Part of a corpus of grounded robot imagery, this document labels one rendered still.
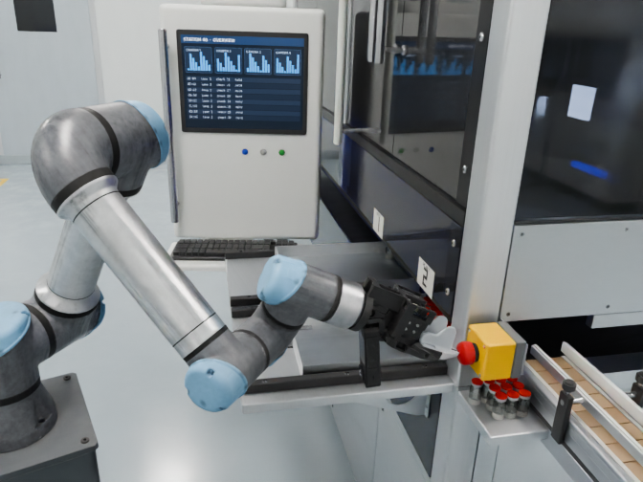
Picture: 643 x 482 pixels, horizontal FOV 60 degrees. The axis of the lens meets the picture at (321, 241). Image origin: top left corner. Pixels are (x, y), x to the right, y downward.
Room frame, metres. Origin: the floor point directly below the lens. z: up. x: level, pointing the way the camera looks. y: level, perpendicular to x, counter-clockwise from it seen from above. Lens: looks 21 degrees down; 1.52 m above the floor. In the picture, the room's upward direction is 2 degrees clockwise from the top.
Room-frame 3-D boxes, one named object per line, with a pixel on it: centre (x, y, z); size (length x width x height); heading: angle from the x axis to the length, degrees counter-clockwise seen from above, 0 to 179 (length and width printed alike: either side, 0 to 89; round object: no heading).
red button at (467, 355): (0.83, -0.26, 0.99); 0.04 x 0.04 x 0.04; 12
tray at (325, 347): (1.05, -0.11, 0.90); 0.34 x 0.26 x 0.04; 102
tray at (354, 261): (1.39, -0.06, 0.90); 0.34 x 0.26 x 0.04; 102
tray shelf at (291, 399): (1.21, -0.03, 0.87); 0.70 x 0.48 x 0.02; 12
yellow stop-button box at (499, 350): (0.84, -0.30, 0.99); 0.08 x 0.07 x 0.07; 102
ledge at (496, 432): (0.83, -0.35, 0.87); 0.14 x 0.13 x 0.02; 102
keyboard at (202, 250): (1.68, 0.28, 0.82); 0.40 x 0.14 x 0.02; 93
